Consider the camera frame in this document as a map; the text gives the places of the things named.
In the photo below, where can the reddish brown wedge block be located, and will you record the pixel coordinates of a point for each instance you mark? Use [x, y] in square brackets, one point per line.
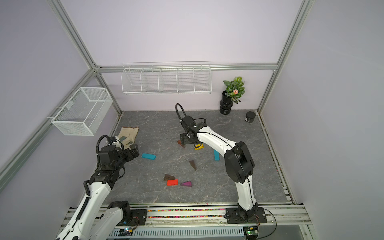
[180, 143]

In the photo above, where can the purple wedge block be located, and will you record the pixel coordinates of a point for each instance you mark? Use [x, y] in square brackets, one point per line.
[186, 184]

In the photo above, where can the yellow work glove green patches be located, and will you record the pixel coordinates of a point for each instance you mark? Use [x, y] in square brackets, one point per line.
[127, 136]

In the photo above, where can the brown wooden wedge block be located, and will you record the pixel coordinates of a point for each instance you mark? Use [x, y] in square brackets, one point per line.
[169, 177]

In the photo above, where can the potted green plant black vase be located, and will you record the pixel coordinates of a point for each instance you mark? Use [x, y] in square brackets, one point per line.
[231, 95]

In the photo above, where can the teal block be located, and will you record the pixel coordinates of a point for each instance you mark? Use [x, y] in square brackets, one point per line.
[149, 156]
[216, 155]

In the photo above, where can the white vented cable duct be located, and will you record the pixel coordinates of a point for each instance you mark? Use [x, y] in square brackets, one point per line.
[177, 233]

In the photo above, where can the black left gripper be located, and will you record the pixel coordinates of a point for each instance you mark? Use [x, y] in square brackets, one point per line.
[135, 151]

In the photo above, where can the yellow rectangular block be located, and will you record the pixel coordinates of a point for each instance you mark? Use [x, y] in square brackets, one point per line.
[199, 147]

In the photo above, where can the long white wire basket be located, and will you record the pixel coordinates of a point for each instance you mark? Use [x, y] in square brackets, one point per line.
[166, 78]

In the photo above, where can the red rectangular block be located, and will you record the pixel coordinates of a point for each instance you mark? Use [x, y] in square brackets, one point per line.
[172, 182]

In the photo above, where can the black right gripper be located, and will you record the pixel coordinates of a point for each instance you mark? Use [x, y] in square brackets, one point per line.
[183, 139]

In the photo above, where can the square white wire basket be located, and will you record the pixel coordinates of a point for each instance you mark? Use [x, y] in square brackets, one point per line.
[83, 113]

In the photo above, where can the dark brown wedge block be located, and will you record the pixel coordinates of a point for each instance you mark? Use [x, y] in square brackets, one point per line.
[193, 165]

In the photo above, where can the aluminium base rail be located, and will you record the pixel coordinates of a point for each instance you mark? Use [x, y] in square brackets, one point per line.
[210, 215]

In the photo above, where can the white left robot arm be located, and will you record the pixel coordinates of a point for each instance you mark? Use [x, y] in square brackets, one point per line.
[111, 159]

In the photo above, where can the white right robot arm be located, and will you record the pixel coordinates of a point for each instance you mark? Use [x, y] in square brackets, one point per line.
[239, 163]

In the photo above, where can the small black cylinder can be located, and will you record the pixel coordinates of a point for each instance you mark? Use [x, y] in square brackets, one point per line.
[250, 117]

